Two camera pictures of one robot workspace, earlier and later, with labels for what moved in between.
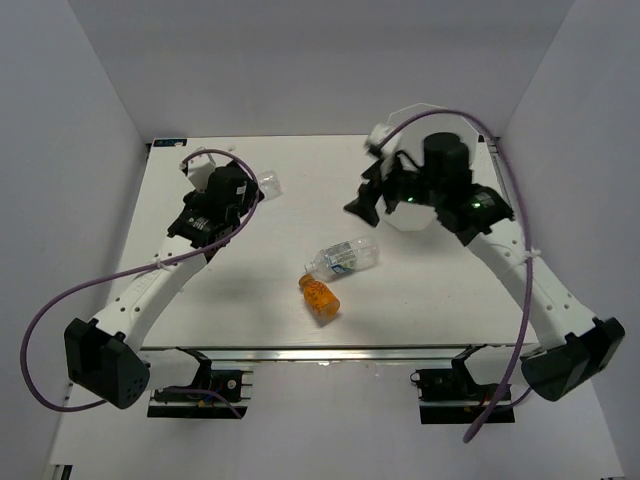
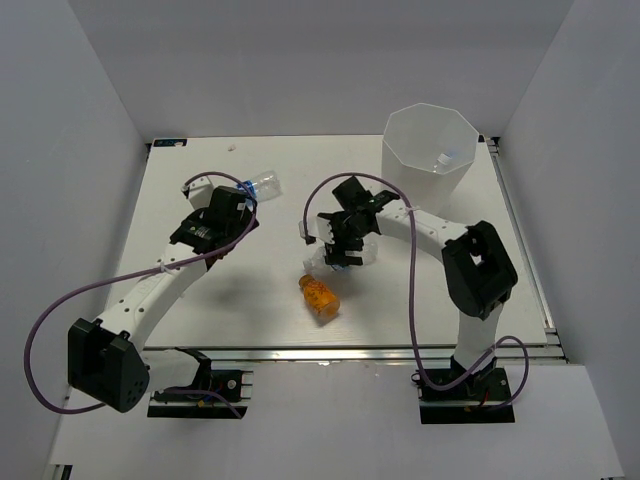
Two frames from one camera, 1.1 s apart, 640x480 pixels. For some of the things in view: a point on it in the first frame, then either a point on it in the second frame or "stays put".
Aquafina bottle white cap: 270,184 stays put
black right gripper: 365,204 → 336,252
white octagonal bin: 410,139 stays put
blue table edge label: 170,143 stays put
